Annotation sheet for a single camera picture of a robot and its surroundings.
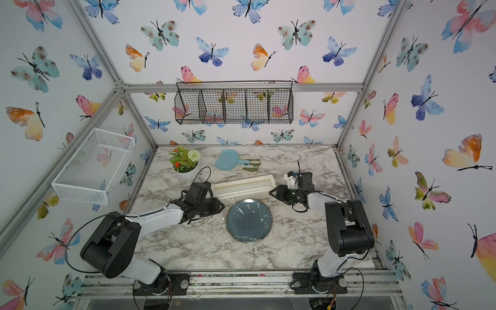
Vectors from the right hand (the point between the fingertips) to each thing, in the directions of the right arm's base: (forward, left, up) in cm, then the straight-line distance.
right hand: (275, 192), depth 92 cm
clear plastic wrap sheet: (-12, +12, -6) cm, 18 cm away
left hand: (-6, +23, -2) cm, 24 cm away
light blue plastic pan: (+28, +28, -10) cm, 40 cm away
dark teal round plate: (-12, +11, -6) cm, 18 cm away
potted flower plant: (+10, +43, +8) cm, 45 cm away
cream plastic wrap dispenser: (+3, +11, -1) cm, 11 cm away
